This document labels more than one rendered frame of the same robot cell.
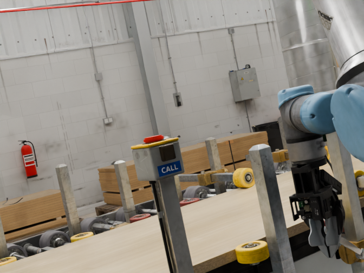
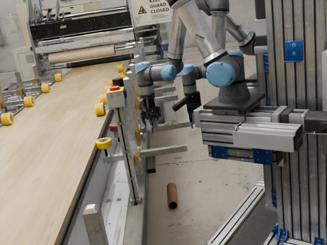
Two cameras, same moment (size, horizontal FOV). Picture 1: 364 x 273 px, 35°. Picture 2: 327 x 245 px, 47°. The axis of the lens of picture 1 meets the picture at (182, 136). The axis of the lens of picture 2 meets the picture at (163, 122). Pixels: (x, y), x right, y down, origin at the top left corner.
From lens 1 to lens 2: 122 cm
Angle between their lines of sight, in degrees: 56
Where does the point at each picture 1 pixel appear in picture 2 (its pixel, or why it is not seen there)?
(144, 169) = (116, 102)
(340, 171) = (131, 100)
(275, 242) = (132, 132)
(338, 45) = (208, 47)
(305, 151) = (151, 89)
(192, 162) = not seen: outside the picture
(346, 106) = (219, 69)
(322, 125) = (172, 77)
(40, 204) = not seen: outside the picture
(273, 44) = not seen: outside the picture
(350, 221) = (135, 121)
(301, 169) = (152, 97)
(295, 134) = (148, 82)
